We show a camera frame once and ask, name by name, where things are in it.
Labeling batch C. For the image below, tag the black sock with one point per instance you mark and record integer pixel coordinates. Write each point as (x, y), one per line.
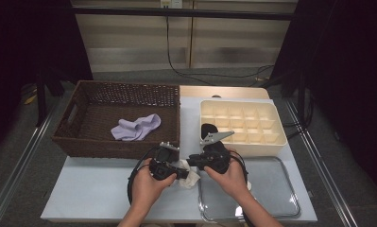
(208, 129)

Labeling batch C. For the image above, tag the lilac sock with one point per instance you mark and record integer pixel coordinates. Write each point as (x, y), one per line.
(135, 128)

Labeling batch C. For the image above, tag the metal floor rail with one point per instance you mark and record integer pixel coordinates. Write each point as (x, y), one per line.
(321, 176)
(16, 173)

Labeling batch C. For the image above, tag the light wooden board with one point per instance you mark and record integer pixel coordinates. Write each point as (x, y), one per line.
(239, 91)

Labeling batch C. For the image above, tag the black metal stand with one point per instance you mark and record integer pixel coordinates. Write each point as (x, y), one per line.
(41, 101)

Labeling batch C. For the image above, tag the small yellow object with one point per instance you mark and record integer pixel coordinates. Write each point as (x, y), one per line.
(29, 100)

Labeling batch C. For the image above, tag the dark curtain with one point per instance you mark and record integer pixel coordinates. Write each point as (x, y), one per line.
(25, 47)
(350, 78)

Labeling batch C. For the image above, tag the cream divided organizer box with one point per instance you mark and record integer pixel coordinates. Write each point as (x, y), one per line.
(255, 148)

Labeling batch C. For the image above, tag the white wall socket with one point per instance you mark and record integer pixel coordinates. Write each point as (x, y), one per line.
(172, 3)

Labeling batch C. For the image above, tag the small white round disc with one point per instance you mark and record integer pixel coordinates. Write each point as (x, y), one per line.
(249, 186)

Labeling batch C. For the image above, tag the clear plastic lid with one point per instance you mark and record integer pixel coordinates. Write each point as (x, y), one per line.
(271, 189)

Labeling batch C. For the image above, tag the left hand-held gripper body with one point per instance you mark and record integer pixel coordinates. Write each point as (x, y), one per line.
(164, 165)

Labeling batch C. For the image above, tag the brown wicker basket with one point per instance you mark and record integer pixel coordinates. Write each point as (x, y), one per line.
(82, 142)

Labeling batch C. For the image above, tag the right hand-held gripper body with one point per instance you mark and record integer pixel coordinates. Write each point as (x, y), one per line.
(217, 157)

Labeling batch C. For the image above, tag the person's left hand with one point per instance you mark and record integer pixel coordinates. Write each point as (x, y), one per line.
(150, 192)

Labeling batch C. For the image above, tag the black horizontal bar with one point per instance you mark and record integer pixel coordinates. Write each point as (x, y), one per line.
(176, 13)

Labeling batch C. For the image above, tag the person's right hand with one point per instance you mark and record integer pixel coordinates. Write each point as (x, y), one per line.
(231, 179)

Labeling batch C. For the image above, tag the white sock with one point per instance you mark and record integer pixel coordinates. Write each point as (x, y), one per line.
(191, 182)

